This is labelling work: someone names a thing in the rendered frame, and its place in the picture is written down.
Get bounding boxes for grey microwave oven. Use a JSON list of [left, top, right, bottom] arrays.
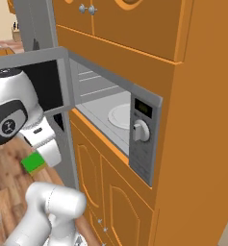
[[66, 51, 164, 188]]

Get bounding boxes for wide orange upper cupboard door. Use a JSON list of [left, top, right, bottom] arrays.
[[92, 0, 185, 62]]

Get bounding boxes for wide orange lower cupboard door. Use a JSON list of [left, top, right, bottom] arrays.
[[100, 156, 159, 246]]

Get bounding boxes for beige knife block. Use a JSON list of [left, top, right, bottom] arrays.
[[12, 21, 23, 43]]

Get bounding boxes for tall orange cabinet housing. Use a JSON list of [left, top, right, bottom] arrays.
[[52, 0, 228, 246]]

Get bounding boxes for grey microwave door, black window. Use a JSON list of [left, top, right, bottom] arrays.
[[0, 46, 76, 118]]

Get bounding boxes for narrow orange cupboard door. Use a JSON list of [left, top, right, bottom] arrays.
[[53, 0, 95, 36], [69, 121, 103, 227]]

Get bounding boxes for white microwave turntable plate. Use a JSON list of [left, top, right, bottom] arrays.
[[107, 103, 132, 131]]

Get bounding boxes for narrow orange upper cupboard door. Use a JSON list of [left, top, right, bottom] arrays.
[[53, 0, 95, 36]]

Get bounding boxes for green and yellow sponge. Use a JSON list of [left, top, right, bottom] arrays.
[[20, 151, 48, 176]]

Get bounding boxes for white microwave dial knob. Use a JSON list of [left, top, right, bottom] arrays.
[[132, 118, 151, 143]]

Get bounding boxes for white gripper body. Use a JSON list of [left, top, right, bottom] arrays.
[[36, 137, 63, 168]]

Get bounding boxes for narrow orange lower cupboard door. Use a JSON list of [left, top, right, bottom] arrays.
[[69, 121, 103, 227]]

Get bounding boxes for wide orange cupboard door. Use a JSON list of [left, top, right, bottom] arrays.
[[92, 0, 185, 62], [100, 156, 159, 246]]

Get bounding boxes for distant orange counter cupboards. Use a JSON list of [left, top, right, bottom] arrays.
[[0, 39, 25, 59]]

